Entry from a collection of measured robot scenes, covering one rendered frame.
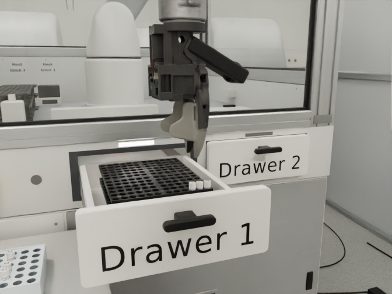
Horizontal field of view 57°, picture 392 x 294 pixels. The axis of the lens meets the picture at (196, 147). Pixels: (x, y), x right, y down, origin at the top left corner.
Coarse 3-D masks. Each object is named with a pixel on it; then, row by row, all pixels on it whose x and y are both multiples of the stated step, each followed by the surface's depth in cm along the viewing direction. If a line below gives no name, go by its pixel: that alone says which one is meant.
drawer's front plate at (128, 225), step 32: (224, 192) 54; (256, 192) 55; (96, 224) 47; (128, 224) 49; (160, 224) 51; (224, 224) 54; (256, 224) 56; (96, 256) 48; (128, 256) 50; (192, 256) 54; (224, 256) 56
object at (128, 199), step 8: (152, 192) 61; (160, 192) 62; (168, 192) 62; (176, 192) 61; (184, 192) 62; (192, 192) 62; (112, 200) 58; (120, 200) 58; (128, 200) 59; (136, 200) 59
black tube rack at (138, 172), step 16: (144, 160) 81; (160, 160) 82; (176, 160) 82; (112, 176) 70; (128, 176) 71; (144, 176) 70; (160, 176) 71; (176, 176) 70; (192, 176) 71; (112, 192) 63; (128, 192) 62; (144, 192) 61
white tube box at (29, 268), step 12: (0, 252) 63; (24, 252) 64; (36, 252) 63; (0, 264) 59; (12, 264) 59; (24, 264) 59; (36, 264) 59; (0, 276) 56; (12, 276) 56; (24, 276) 56; (36, 276) 56; (0, 288) 53; (12, 288) 53; (24, 288) 53; (36, 288) 54
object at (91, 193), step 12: (168, 156) 87; (180, 156) 88; (84, 168) 78; (96, 168) 81; (192, 168) 81; (84, 180) 70; (96, 180) 82; (204, 180) 75; (216, 180) 70; (84, 192) 64; (96, 192) 80; (84, 204) 63; (96, 204) 73
